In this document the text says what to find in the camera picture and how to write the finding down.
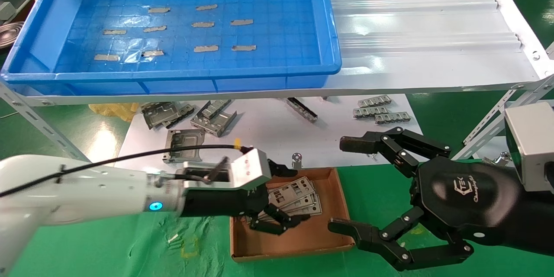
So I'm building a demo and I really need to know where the white flat board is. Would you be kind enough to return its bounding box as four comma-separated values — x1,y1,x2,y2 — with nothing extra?
117,94,425,177

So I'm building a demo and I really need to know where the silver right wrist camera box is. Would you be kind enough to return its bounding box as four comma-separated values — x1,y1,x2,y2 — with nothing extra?
504,102,554,193

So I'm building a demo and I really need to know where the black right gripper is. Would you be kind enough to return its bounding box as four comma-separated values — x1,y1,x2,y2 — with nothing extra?
328,157,524,271

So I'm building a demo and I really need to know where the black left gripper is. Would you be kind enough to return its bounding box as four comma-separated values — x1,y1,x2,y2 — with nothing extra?
239,127,451,236

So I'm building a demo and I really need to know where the white corrugated metal shelf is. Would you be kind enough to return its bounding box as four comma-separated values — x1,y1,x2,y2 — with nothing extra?
0,0,554,106

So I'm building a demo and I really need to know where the small grey box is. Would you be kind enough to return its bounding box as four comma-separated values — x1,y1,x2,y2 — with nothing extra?
0,2,18,20

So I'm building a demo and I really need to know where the silver perforated metal plate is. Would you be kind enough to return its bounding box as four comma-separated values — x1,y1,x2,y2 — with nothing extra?
267,176,316,207
260,194,323,222

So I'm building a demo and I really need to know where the green cloth mat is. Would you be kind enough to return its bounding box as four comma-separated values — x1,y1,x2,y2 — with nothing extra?
0,160,554,277

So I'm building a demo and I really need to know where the round metal coil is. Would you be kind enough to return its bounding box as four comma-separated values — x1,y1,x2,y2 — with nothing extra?
0,22,26,49

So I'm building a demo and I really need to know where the grey stamped metal bracket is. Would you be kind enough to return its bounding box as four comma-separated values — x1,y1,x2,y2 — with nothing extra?
163,129,205,164
167,104,196,129
201,100,233,119
141,102,182,130
190,110,238,138

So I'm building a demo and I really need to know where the silver metal fitting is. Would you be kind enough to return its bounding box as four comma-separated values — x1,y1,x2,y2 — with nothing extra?
483,151,515,167

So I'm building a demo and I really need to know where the black cable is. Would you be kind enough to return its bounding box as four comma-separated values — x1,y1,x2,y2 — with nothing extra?
0,144,256,198

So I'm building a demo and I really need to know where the small notched metal strip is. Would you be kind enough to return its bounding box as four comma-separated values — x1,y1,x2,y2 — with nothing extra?
358,96,392,108
375,112,411,125
353,106,389,119

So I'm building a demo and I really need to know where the brown cardboard box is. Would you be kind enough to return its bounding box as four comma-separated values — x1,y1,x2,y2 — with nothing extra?
229,167,356,263

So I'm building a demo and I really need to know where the white perforated angle brace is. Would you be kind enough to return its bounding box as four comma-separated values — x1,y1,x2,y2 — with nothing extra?
0,81,87,161
450,74,554,161

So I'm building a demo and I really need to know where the long narrow metal bracket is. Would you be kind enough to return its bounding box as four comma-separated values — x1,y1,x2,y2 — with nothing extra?
286,97,318,122

